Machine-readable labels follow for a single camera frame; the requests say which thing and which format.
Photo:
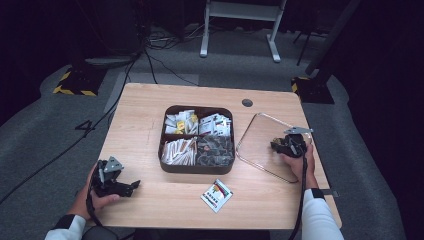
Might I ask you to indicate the white sachet with red label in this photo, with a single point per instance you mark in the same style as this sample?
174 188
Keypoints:
216 196

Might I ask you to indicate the pile of white brown sticks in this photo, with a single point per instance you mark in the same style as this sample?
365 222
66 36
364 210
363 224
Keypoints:
178 151

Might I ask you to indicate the pile of white yellow sachets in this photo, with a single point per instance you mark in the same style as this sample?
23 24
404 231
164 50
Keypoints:
180 121

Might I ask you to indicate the black slanted stand pole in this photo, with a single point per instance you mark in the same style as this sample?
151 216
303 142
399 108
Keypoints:
328 40

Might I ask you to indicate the pile of dark sachets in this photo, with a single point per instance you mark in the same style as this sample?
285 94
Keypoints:
215 150

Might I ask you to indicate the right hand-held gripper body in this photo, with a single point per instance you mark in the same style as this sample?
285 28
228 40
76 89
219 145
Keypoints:
293 146

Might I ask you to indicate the person's left hand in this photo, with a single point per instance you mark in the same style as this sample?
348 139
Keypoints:
80 204

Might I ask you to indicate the dark square compartment box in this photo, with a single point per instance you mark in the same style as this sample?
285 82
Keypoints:
196 170

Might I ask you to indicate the person's right hand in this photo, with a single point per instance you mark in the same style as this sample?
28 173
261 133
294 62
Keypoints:
310 173

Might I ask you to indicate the pile of white red sachets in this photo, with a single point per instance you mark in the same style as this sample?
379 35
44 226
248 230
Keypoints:
216 125

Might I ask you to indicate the yellow black striped stand base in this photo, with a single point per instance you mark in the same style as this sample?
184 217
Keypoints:
313 91
78 81

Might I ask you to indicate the clear square box lid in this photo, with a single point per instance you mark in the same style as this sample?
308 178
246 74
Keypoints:
260 146

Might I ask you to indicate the dark round table grommet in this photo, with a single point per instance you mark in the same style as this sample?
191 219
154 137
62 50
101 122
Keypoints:
247 102

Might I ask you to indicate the black tripod stand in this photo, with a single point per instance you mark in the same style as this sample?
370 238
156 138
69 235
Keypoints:
305 43

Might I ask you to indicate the white metal table frame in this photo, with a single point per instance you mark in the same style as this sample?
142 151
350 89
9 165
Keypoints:
245 11

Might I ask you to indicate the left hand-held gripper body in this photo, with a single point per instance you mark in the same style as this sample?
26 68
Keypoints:
104 184

